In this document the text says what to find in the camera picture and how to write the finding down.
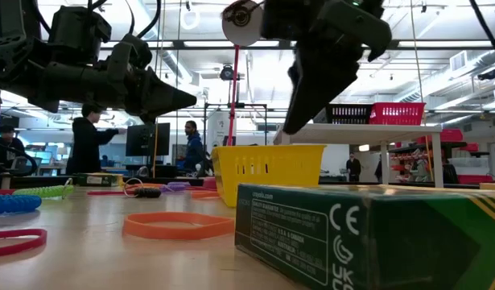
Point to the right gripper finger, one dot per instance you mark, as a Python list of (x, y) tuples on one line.
[(303, 80), (331, 80)]

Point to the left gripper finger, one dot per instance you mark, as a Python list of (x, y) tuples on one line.
[(158, 90), (158, 110)]

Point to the black plastic basket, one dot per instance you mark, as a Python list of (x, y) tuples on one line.
[(347, 114)]

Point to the red plastic basket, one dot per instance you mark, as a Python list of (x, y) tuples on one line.
[(396, 114)]

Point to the yellow plastic basket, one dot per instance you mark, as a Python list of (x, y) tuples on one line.
[(271, 169)]

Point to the orange silicone band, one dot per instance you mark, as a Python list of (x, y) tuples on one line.
[(178, 233), (150, 186), (205, 195)]

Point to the red rubber band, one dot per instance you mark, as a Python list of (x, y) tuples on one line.
[(203, 188), (1, 191), (41, 238), (106, 193)]

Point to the red desk lamp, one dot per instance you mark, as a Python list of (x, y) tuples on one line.
[(233, 100)]

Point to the black computer monitor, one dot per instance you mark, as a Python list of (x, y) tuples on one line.
[(146, 139)]

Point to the person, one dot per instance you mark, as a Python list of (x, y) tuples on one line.
[(353, 167), (194, 149), (378, 169), (88, 141), (5, 147)]

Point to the white perforated shelf riser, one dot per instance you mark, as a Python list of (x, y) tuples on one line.
[(351, 133)]

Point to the white machine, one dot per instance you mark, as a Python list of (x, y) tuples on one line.
[(219, 129)]

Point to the storage rack with red bins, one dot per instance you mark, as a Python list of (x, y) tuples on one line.
[(452, 135)]

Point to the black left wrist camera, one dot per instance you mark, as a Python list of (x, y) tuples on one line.
[(78, 30)]

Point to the black camera on stand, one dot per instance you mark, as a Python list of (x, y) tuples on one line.
[(227, 73)]

